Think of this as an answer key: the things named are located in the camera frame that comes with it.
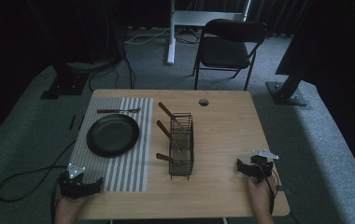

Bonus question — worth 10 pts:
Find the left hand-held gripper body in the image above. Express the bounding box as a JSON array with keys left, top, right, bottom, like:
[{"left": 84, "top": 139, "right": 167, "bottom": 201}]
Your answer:
[{"left": 57, "top": 162, "right": 96, "bottom": 201}]

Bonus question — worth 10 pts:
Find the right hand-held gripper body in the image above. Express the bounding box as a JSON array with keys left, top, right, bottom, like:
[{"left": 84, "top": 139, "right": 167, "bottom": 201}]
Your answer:
[{"left": 249, "top": 148, "right": 280, "bottom": 185}]

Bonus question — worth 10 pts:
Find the person's left hand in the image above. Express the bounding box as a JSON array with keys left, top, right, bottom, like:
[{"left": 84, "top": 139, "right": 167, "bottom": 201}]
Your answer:
[{"left": 53, "top": 188, "right": 90, "bottom": 224}]

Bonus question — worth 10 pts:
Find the person's right hand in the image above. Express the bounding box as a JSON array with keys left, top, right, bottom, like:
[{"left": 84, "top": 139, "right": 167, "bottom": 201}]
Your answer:
[{"left": 245, "top": 175, "right": 278, "bottom": 222}]

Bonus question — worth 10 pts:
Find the grey striped placemat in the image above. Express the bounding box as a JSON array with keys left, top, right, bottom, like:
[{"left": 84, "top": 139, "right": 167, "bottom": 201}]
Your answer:
[{"left": 68, "top": 96, "right": 154, "bottom": 193}]

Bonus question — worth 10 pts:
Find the black round plate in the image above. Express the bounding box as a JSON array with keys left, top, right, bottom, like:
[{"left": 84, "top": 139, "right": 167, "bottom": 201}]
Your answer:
[{"left": 86, "top": 113, "right": 141, "bottom": 159}]

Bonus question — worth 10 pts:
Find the black metal stand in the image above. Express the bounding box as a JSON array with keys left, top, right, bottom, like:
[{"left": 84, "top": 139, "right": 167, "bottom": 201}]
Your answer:
[
  {"left": 264, "top": 55, "right": 310, "bottom": 108},
  {"left": 39, "top": 0, "right": 118, "bottom": 101}
]

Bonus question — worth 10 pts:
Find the black folding chair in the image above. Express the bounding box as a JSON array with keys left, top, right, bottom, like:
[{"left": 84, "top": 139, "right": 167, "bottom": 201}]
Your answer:
[{"left": 192, "top": 18, "right": 268, "bottom": 91}]

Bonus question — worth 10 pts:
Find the dark curtain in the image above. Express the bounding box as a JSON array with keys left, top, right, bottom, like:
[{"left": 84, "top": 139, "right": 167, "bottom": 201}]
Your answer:
[{"left": 248, "top": 0, "right": 311, "bottom": 37}]

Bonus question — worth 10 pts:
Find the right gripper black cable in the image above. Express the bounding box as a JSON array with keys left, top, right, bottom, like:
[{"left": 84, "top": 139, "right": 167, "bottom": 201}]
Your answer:
[{"left": 258, "top": 162, "right": 281, "bottom": 217}]

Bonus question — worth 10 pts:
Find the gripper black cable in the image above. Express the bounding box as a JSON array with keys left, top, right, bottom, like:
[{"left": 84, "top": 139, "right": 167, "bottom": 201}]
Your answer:
[
  {"left": 50, "top": 176, "right": 65, "bottom": 224},
  {"left": 258, "top": 162, "right": 281, "bottom": 217}
]

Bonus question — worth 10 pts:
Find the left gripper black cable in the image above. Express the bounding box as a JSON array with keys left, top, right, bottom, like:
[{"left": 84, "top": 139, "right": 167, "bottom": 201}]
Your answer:
[{"left": 50, "top": 176, "right": 65, "bottom": 224}]

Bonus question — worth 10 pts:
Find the black floor cable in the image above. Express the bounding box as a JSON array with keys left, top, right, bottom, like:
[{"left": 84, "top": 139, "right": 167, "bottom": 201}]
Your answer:
[{"left": 0, "top": 139, "right": 78, "bottom": 203}]

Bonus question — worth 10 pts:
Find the black wire cutlery rack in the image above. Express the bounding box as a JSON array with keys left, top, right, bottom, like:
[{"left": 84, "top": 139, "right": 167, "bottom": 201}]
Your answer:
[{"left": 167, "top": 112, "right": 195, "bottom": 181}]

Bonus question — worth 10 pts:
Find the wooden-handled cutlery piece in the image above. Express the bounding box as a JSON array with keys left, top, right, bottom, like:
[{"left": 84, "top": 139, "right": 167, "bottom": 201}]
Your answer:
[
  {"left": 155, "top": 152, "right": 179, "bottom": 164},
  {"left": 156, "top": 119, "right": 183, "bottom": 153},
  {"left": 158, "top": 101, "right": 186, "bottom": 132}
]

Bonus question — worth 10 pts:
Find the wooden-handled fork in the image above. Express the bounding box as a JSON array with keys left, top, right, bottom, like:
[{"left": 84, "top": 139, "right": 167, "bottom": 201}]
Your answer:
[{"left": 96, "top": 106, "right": 142, "bottom": 115}]

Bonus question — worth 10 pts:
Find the black cable bundle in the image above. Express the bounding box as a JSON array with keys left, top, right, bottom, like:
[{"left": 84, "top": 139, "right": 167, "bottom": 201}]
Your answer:
[{"left": 87, "top": 46, "right": 136, "bottom": 93}]

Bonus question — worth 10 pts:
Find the white floor cable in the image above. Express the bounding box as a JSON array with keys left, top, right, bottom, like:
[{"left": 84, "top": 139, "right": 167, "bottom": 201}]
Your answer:
[{"left": 124, "top": 27, "right": 171, "bottom": 46}]

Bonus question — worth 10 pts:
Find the white desk frame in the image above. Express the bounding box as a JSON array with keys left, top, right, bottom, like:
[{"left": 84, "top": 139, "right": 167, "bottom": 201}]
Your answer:
[{"left": 166, "top": 0, "right": 252, "bottom": 65}]

